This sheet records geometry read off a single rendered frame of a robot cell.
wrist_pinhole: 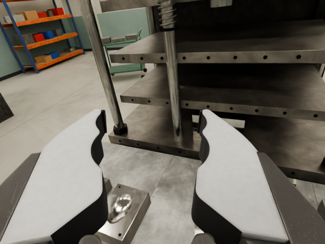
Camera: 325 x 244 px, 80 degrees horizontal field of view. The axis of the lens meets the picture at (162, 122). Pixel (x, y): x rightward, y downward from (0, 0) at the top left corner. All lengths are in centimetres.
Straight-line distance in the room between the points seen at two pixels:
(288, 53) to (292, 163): 51
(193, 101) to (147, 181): 47
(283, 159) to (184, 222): 59
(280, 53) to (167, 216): 78
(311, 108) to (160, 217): 78
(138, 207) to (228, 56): 72
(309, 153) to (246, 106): 40
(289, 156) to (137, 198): 77
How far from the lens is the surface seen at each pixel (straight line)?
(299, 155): 119
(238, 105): 102
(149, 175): 99
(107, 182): 94
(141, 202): 81
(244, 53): 93
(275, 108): 103
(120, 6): 112
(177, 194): 90
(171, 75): 98
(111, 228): 79
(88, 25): 113
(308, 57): 96
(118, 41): 463
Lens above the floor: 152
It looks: 32 degrees down
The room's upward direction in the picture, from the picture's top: 8 degrees counter-clockwise
